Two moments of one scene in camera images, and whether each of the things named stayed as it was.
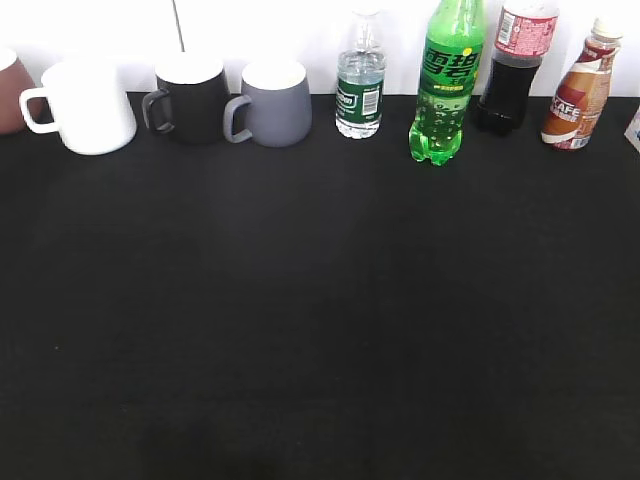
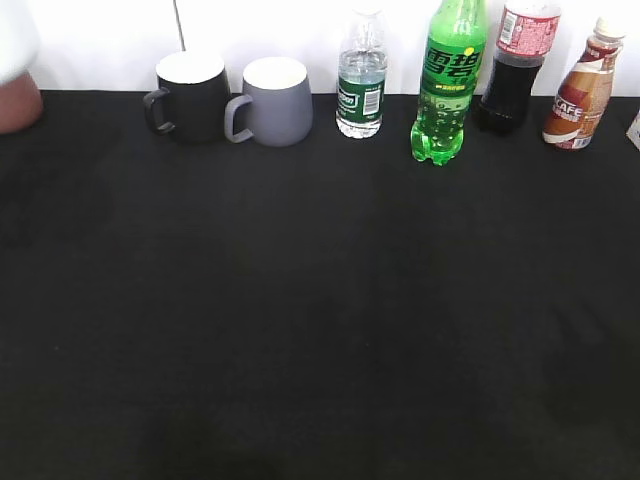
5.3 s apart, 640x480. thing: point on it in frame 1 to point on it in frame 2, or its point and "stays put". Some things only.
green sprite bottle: [452, 49] stays put
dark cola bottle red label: [527, 32] stays put
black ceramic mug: [191, 100] stays put
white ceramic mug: [89, 105] to [19, 38]
